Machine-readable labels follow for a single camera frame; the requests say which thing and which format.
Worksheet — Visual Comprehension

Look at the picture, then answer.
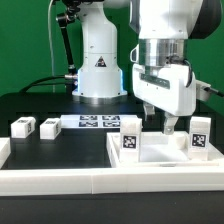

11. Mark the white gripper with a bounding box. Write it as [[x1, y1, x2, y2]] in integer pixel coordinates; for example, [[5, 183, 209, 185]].
[[132, 64, 196, 135]]

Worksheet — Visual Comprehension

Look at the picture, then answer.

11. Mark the white square table top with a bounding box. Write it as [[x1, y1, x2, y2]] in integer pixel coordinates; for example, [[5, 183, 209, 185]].
[[106, 131, 224, 168]]

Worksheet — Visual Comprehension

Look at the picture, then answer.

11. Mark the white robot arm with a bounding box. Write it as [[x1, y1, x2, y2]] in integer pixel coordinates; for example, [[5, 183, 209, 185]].
[[73, 0, 222, 134]]

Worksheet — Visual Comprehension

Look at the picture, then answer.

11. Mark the white U-shaped obstacle fence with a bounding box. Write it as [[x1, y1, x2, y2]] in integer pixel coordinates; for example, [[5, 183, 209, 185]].
[[0, 149, 224, 196]]

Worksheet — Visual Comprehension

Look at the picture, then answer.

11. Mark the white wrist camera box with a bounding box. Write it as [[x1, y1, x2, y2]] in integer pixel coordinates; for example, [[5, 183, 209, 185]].
[[196, 80, 211, 101]]

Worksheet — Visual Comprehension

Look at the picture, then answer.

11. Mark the white marker base plate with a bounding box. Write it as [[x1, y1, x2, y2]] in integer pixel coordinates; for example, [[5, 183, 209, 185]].
[[60, 115, 136, 129]]

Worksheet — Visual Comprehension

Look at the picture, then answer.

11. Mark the black cable bundle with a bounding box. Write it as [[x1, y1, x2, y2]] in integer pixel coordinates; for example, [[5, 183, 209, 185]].
[[19, 75, 80, 94]]

